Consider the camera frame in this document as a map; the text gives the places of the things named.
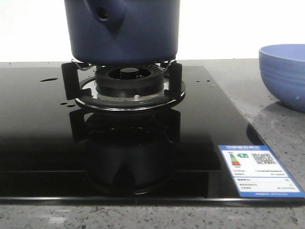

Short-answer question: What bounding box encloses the dark blue cooking pot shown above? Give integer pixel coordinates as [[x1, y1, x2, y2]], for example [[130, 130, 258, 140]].
[[64, 0, 180, 65]]

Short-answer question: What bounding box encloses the black round gas burner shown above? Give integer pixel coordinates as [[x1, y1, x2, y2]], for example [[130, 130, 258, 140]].
[[95, 64, 164, 98]]

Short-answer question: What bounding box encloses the black glass gas stove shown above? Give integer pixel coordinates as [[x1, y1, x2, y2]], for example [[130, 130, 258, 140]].
[[0, 66, 305, 206]]

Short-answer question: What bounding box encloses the blue energy label sticker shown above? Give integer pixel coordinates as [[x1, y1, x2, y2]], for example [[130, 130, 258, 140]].
[[218, 145, 305, 198]]

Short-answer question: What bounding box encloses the light blue plastic bowl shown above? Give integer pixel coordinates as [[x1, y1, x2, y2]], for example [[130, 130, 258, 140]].
[[259, 44, 305, 112]]

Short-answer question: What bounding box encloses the black metal pot support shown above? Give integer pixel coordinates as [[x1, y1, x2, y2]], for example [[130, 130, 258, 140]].
[[61, 60, 185, 112]]

